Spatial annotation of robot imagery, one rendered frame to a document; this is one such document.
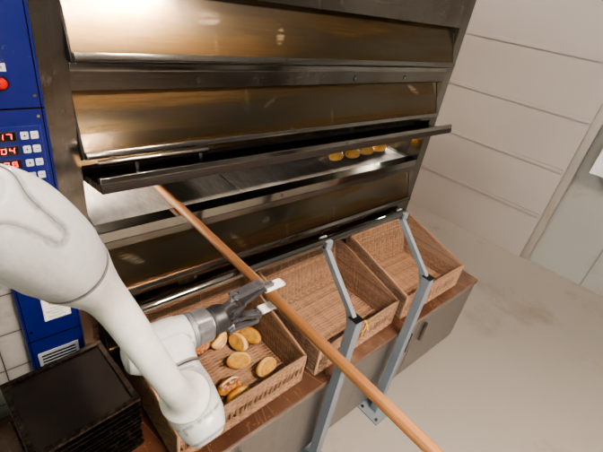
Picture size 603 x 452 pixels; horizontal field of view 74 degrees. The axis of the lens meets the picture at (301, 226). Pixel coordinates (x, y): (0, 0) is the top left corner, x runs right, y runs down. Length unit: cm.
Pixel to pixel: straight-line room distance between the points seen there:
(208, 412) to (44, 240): 57
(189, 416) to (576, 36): 389
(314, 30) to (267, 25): 21
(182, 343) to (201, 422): 17
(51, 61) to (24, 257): 80
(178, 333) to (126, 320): 29
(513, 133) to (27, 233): 409
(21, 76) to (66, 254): 74
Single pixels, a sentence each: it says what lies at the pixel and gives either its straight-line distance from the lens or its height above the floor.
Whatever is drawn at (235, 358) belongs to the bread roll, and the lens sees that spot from 172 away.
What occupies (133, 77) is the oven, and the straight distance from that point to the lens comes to 128.
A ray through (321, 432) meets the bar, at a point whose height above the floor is 28.
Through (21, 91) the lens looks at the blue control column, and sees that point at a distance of 119.
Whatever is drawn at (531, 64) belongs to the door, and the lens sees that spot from 423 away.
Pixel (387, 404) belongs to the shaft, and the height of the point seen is 120.
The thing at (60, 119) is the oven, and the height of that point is 156.
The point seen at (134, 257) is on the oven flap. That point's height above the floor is 104.
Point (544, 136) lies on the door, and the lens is 422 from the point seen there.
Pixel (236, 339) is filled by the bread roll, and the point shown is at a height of 64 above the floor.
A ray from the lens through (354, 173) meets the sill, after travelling 208.
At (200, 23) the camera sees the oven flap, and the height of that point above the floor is 181.
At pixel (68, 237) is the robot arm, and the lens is 50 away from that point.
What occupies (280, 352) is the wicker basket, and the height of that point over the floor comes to 63.
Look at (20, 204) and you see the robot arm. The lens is 46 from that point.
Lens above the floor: 196
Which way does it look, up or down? 31 degrees down
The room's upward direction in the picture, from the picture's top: 11 degrees clockwise
